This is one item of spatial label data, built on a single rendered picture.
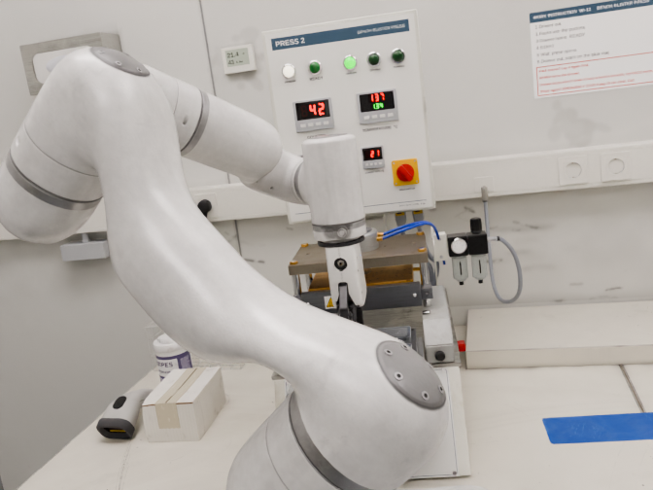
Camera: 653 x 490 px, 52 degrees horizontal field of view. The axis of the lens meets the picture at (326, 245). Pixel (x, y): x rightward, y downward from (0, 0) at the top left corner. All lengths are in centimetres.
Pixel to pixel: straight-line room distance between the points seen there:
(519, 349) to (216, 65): 111
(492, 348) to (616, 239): 48
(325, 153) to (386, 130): 48
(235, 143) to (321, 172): 17
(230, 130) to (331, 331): 40
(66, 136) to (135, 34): 143
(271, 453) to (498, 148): 137
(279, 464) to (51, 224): 33
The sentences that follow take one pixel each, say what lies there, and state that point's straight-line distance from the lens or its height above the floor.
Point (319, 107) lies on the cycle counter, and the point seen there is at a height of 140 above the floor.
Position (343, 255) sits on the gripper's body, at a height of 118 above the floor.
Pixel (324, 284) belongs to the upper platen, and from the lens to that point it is 133.
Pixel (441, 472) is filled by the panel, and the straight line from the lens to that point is 124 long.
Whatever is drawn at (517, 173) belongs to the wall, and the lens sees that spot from 180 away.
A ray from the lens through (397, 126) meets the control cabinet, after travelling 146.
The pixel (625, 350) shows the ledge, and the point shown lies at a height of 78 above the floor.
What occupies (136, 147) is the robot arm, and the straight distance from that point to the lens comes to 63.
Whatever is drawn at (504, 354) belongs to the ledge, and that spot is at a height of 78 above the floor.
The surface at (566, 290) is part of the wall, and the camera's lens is 193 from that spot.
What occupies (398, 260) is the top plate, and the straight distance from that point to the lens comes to 128.
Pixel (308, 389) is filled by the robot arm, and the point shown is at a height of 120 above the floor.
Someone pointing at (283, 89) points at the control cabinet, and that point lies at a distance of 148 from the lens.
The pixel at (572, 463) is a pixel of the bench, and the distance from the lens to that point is 129.
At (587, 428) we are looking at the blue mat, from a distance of 140.
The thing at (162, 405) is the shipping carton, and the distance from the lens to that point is 149.
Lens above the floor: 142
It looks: 12 degrees down
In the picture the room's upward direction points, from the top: 8 degrees counter-clockwise
